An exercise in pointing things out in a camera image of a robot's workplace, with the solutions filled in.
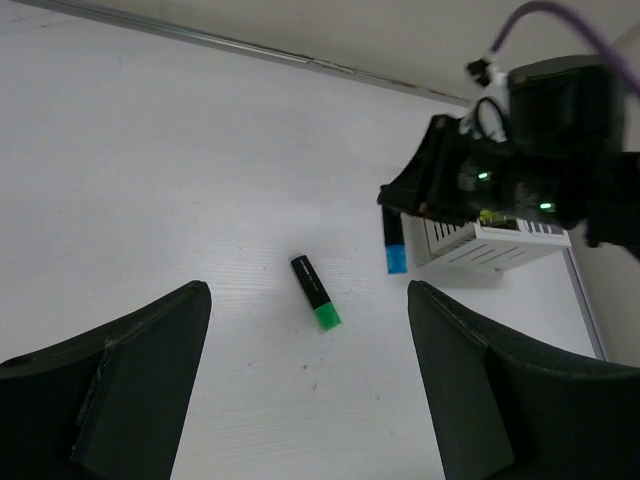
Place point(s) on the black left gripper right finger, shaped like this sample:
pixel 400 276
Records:
pixel 507 406

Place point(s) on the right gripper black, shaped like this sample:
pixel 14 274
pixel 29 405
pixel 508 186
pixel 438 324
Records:
pixel 558 158

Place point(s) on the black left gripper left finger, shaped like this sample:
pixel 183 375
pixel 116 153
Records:
pixel 110 403

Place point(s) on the blue cap highlighter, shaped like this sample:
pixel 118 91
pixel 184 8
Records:
pixel 395 248

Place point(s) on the yellow cap highlighter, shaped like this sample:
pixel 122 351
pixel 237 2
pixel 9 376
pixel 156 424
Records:
pixel 488 218

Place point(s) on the white slotted organizer box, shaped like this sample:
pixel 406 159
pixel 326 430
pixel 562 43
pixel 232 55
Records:
pixel 480 248

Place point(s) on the green cap highlighter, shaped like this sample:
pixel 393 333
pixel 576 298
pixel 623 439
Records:
pixel 316 294

